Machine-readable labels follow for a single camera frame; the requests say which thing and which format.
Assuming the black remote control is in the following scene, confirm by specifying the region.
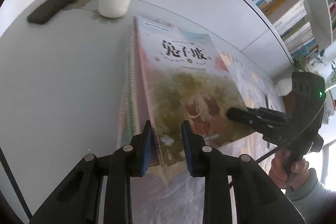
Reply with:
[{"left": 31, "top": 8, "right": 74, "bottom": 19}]
[{"left": 27, "top": 0, "right": 82, "bottom": 24}]

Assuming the stack of thin books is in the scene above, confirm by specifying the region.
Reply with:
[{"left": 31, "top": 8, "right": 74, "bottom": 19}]
[{"left": 115, "top": 17, "right": 147, "bottom": 153}]

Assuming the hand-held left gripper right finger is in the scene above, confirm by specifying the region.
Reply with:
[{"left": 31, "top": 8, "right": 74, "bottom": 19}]
[{"left": 182, "top": 120, "right": 306, "bottom": 224}]

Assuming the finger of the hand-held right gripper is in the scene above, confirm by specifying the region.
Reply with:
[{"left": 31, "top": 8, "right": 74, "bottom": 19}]
[{"left": 226, "top": 107, "right": 289, "bottom": 136}]

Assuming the person's right hand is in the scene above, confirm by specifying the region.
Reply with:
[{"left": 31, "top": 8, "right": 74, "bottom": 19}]
[{"left": 269, "top": 151, "right": 311, "bottom": 190}]

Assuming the white ribbed vase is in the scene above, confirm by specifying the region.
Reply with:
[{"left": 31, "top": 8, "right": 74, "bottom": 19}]
[{"left": 276, "top": 78, "right": 293, "bottom": 97}]

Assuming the printed floral tablecloth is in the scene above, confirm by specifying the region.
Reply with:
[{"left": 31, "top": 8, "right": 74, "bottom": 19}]
[{"left": 129, "top": 51, "right": 292, "bottom": 224}]

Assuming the pale picture book green label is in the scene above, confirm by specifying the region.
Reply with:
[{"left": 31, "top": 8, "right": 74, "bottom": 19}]
[{"left": 133, "top": 14, "right": 252, "bottom": 168}]

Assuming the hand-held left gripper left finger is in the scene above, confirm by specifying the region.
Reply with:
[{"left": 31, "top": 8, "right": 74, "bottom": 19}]
[{"left": 29, "top": 120, "right": 153, "bottom": 224}]

